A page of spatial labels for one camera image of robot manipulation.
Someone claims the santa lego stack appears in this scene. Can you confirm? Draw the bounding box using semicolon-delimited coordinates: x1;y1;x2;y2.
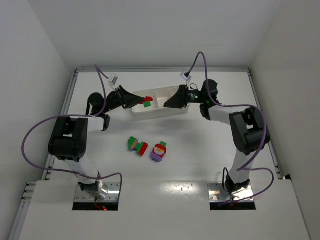
150;141;167;163

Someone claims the white divided container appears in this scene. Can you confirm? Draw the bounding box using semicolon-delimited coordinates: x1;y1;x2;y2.
130;85;190;121

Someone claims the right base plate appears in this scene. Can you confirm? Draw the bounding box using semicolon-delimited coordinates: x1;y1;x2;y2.
207;181;255;203

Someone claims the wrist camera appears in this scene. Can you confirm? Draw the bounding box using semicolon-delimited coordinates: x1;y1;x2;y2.
180;71;191;82
108;74;118;87

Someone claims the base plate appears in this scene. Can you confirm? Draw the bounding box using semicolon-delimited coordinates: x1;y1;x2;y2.
74;181;121;203
207;181;255;203

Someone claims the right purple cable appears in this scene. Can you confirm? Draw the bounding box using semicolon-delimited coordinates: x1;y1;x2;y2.
186;51;275;207

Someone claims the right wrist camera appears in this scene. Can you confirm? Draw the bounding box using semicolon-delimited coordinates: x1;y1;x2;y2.
180;71;191;82

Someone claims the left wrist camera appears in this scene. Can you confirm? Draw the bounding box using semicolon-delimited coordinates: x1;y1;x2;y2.
108;74;118;87

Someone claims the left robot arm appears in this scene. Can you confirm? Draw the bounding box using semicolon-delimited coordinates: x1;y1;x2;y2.
48;86;145;200

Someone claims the left base plate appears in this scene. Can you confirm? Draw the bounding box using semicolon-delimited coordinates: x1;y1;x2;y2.
74;181;121;203

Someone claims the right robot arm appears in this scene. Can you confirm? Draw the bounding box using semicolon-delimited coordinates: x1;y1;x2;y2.
163;79;270;194

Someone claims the purple cable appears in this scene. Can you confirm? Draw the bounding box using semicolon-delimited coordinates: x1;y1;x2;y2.
21;64;123;187
186;51;275;207

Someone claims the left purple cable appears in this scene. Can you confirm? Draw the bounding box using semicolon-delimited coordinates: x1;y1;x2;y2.
21;64;123;187

